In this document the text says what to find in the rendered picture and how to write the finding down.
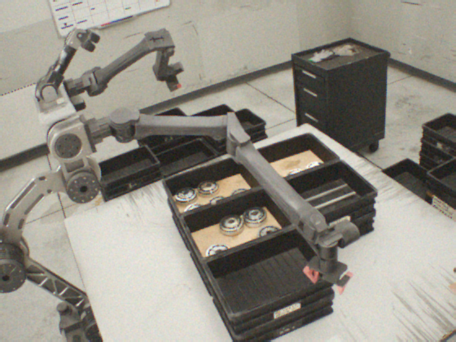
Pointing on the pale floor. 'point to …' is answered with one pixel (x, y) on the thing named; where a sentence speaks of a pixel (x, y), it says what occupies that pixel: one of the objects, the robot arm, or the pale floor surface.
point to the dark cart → (343, 94)
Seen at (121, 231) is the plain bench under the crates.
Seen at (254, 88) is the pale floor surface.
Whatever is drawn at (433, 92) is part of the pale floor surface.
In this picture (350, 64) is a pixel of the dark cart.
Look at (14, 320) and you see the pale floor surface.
